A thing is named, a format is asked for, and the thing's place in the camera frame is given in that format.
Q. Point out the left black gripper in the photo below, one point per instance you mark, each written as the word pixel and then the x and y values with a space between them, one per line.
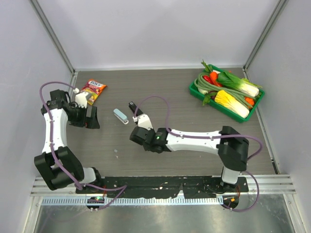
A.
pixel 91 122

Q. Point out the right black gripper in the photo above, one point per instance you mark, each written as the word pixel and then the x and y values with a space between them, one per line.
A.
pixel 152 130

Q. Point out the light blue small stapler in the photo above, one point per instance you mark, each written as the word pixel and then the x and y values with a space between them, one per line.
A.
pixel 121 116

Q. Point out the black large stapler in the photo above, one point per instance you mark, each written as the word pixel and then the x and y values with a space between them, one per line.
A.
pixel 135 110

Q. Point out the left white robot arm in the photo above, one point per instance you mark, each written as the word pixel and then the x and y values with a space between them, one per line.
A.
pixel 57 164

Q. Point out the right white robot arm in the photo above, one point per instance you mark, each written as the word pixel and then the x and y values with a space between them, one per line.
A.
pixel 228 144

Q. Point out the orange candy bag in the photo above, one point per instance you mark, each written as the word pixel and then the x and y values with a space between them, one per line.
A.
pixel 93 89

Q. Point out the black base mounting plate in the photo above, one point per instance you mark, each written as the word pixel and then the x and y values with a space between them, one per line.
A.
pixel 164 187

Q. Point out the red chili pepper toy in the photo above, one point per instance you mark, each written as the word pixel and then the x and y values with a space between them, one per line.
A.
pixel 208 79

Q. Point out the yellow napa cabbage toy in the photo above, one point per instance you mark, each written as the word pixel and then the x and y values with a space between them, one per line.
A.
pixel 229 102

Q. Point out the green bok choy toy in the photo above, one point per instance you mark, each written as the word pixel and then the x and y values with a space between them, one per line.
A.
pixel 232 81

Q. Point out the green long beans toy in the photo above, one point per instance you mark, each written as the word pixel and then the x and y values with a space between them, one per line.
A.
pixel 201 83

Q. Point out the small orange carrot toy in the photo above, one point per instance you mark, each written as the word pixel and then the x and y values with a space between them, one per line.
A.
pixel 250 101

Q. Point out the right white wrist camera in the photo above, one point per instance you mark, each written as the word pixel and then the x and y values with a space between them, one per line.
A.
pixel 143 121

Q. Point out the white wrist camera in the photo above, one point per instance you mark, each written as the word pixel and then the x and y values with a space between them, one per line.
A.
pixel 143 121
pixel 84 97

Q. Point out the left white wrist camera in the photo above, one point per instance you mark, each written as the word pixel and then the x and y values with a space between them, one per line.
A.
pixel 84 97

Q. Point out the white slotted cable duct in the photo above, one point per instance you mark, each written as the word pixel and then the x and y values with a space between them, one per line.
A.
pixel 95 201

